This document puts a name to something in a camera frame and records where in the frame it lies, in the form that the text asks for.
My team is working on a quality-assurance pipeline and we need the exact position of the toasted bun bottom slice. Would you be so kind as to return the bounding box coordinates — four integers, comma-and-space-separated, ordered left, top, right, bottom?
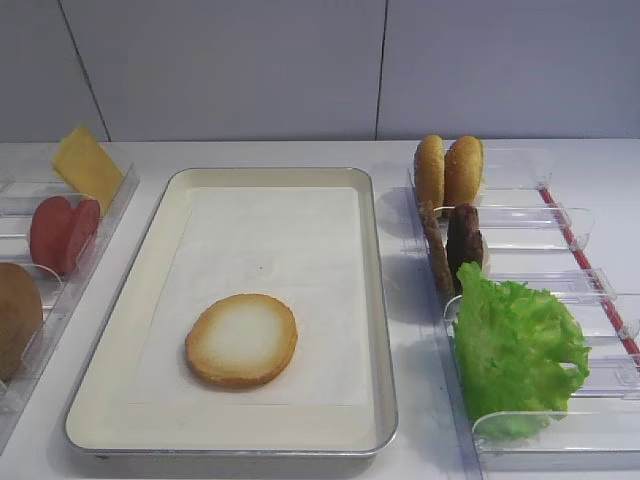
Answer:
185, 294, 298, 389

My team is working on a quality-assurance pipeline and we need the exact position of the thin brown meat patty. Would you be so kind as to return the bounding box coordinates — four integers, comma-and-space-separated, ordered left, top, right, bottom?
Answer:
423, 200, 455, 299

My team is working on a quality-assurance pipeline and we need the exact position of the dark brown meat patty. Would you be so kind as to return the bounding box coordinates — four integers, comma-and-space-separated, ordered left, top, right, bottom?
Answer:
446, 203, 484, 294

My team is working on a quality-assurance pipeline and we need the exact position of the green lettuce leaf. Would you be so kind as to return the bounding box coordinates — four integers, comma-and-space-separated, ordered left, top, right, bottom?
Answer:
453, 263, 591, 441

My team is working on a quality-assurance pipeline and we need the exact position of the red tomato slice right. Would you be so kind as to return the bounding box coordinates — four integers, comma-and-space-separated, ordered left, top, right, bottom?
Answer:
61, 199, 100, 275

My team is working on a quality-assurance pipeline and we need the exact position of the red tomato slice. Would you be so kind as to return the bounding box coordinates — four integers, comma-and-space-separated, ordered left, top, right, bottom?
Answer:
61, 199, 100, 275
29, 196, 73, 275

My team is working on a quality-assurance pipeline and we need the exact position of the yellow cheese slice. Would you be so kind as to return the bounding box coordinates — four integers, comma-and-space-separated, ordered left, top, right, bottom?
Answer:
53, 126, 124, 217

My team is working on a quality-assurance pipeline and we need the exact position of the red tomato slice left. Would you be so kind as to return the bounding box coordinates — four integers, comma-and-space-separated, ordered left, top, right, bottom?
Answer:
29, 196, 73, 275

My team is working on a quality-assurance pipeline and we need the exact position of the white parchment paper sheet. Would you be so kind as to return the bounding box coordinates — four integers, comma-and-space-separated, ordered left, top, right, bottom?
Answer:
129, 187, 370, 405

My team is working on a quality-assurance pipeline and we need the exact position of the golden bun left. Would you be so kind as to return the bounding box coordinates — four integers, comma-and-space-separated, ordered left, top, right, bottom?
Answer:
414, 135, 445, 219

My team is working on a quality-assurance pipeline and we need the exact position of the golden bun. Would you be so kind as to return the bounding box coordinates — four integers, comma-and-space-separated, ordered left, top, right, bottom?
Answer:
444, 136, 484, 206
414, 135, 445, 219

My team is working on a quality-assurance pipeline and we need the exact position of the golden bun right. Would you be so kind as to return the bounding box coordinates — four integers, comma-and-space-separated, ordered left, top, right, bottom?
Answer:
444, 136, 484, 206

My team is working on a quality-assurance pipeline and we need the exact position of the clear acrylic rack right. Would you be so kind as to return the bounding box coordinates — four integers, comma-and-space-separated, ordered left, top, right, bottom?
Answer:
407, 147, 640, 480

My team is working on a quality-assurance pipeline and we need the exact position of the clear acrylic rack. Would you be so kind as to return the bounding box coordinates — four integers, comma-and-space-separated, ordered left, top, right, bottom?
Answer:
407, 147, 640, 480
1, 162, 139, 446

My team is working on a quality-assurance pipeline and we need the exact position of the clear acrylic rack left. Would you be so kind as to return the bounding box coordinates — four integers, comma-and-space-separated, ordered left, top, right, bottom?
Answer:
1, 162, 139, 446

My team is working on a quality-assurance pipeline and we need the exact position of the cream metal baking tray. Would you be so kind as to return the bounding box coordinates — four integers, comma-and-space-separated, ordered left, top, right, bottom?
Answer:
65, 168, 398, 456

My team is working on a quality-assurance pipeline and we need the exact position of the brown bun slice left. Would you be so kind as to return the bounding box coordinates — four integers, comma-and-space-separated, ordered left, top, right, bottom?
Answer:
1, 262, 43, 382

